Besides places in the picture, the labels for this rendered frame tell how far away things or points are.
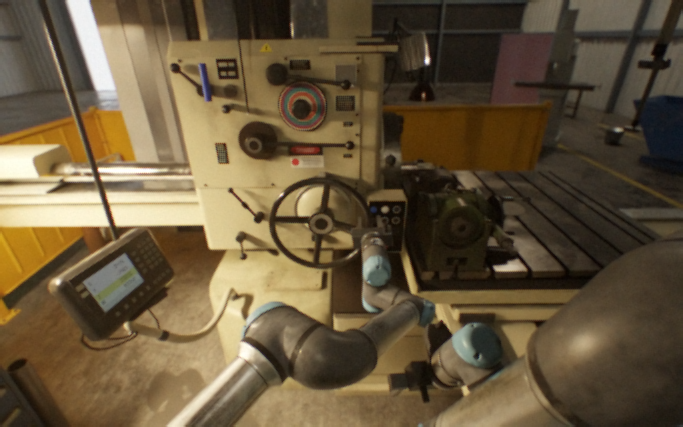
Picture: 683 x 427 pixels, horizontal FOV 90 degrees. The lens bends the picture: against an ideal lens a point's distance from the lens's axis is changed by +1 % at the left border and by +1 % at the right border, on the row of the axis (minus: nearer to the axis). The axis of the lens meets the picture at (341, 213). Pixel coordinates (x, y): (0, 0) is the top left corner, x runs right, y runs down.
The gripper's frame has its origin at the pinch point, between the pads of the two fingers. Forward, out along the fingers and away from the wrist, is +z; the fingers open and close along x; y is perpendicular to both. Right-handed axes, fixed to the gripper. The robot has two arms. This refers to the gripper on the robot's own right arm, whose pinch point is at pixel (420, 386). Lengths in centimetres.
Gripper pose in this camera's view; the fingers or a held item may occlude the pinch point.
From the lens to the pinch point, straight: 93.8
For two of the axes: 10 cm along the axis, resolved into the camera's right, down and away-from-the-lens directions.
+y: 1.1, 7.7, -6.3
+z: -1.7, 6.4, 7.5
